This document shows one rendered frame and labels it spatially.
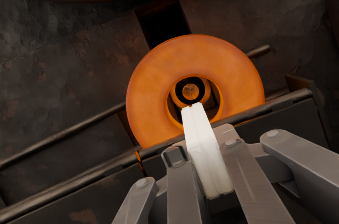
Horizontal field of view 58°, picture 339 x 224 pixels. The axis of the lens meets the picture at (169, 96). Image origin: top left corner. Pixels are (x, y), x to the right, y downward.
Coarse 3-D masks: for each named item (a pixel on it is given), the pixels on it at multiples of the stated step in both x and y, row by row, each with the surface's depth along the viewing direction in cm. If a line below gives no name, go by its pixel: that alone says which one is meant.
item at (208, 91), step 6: (204, 78) 44; (204, 84) 45; (174, 90) 45; (210, 90) 45; (174, 96) 45; (204, 96) 45; (210, 96) 45; (180, 102) 45; (204, 102) 45; (210, 102) 45; (180, 108) 46; (204, 108) 46; (180, 114) 46
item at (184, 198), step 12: (180, 144) 14; (168, 156) 14; (180, 156) 14; (168, 168) 14; (180, 168) 14; (192, 168) 14; (168, 180) 13; (180, 180) 13; (192, 180) 12; (168, 192) 12; (180, 192) 12; (192, 192) 12; (168, 204) 12; (180, 204) 11; (192, 204) 11; (204, 204) 13; (168, 216) 11; (180, 216) 11; (192, 216) 10; (204, 216) 11
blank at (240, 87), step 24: (168, 48) 33; (192, 48) 33; (216, 48) 33; (144, 72) 33; (168, 72) 33; (192, 72) 33; (216, 72) 33; (240, 72) 33; (144, 96) 34; (240, 96) 34; (264, 96) 34; (144, 120) 34; (168, 120) 34; (216, 120) 35; (144, 144) 35
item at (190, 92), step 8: (184, 80) 44; (192, 80) 43; (200, 80) 44; (176, 88) 44; (184, 88) 43; (192, 88) 43; (200, 88) 43; (184, 96) 43; (192, 96) 43; (200, 96) 44
